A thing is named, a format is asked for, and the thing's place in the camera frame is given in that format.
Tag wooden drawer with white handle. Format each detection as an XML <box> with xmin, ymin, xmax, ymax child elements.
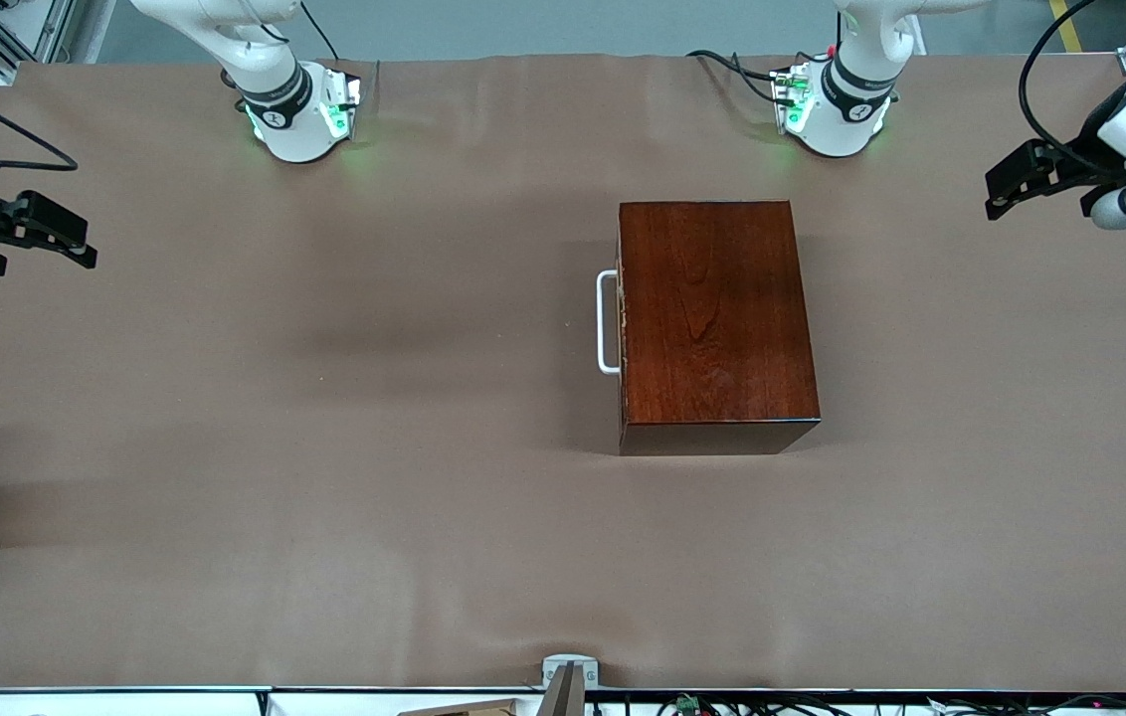
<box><xmin>596</xmin><ymin>204</ymin><xmax>627</xmax><ymax>453</ymax></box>

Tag dark red wooden cabinet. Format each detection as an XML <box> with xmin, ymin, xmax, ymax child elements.
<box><xmin>616</xmin><ymin>200</ymin><xmax>821</xmax><ymax>456</ymax></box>

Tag brown table cover sheet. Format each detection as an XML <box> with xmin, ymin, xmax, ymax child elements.
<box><xmin>0</xmin><ymin>55</ymin><xmax>1126</xmax><ymax>692</ymax></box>

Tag tan board piece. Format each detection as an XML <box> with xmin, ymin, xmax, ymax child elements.
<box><xmin>398</xmin><ymin>698</ymin><xmax>526</xmax><ymax>716</ymax></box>

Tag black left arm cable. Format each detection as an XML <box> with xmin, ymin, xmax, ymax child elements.
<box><xmin>1018</xmin><ymin>0</ymin><xmax>1101</xmax><ymax>160</ymax></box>

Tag thin black base cable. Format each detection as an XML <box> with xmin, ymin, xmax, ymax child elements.
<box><xmin>299</xmin><ymin>0</ymin><xmax>341</xmax><ymax>63</ymax></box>

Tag thick black base cable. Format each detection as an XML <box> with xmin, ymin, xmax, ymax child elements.
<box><xmin>686</xmin><ymin>48</ymin><xmax>829</xmax><ymax>106</ymax></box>

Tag grey metal camera bracket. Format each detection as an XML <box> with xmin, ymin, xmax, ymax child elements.
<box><xmin>538</xmin><ymin>653</ymin><xmax>601</xmax><ymax>716</ymax></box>

